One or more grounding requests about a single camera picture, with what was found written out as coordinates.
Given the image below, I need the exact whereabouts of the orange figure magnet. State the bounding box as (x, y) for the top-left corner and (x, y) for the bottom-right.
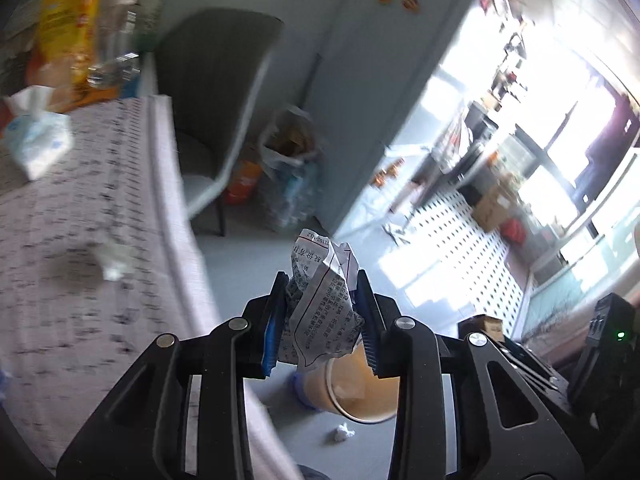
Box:
(370, 157), (406, 188)

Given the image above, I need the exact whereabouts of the colourful table mat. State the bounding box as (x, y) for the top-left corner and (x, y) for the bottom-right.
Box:
(0, 55), (151, 116)

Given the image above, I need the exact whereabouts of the brown paper cup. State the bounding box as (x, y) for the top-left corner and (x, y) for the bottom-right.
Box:
(292, 342), (403, 425)

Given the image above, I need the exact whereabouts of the pack of water bottles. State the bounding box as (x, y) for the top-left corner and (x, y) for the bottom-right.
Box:
(262, 165), (321, 233)

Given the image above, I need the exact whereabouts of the clear plastic water bottle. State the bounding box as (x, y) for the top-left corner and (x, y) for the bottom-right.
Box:
(87, 0), (143, 91)

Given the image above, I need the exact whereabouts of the printed grey tablecloth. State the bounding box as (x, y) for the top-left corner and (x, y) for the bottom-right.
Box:
(0, 96), (301, 480)

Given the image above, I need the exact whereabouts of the red bag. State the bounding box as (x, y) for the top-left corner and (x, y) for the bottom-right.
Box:
(500, 217), (533, 246)

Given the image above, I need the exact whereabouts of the printed paper leaflet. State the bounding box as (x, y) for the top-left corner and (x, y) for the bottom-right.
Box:
(277, 229), (366, 373)

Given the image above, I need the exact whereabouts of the yellow snack bag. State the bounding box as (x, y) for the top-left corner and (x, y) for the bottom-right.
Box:
(31, 0), (108, 106)

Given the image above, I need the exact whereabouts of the filled white plastic bag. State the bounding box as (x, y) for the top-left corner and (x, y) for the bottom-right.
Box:
(259, 105), (321, 181)

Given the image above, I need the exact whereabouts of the small crumpled tissue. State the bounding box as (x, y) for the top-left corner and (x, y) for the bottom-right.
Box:
(90, 240), (137, 282)

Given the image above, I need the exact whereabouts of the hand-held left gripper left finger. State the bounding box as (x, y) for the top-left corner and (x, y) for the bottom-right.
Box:
(56, 271), (291, 480)

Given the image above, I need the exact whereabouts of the brown cardboard box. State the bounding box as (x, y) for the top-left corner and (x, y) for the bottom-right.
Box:
(470, 182), (523, 233)

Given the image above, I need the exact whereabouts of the grey upholstered chair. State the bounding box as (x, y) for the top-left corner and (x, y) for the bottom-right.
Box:
(150, 7), (286, 238)

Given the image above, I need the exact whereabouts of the small brown box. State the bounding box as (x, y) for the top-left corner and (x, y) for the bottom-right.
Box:
(457, 314), (506, 343)

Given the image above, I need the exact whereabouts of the soft tissue pack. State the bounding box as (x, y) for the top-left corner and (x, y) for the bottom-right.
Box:
(2, 85), (73, 182)

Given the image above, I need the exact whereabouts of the white refrigerator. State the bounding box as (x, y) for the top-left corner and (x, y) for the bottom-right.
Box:
(300, 0), (506, 241)

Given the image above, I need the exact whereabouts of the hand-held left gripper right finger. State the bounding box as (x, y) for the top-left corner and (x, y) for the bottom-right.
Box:
(352, 270), (586, 480)

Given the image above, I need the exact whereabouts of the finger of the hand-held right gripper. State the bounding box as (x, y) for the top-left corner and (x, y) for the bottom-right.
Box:
(492, 345), (568, 396)

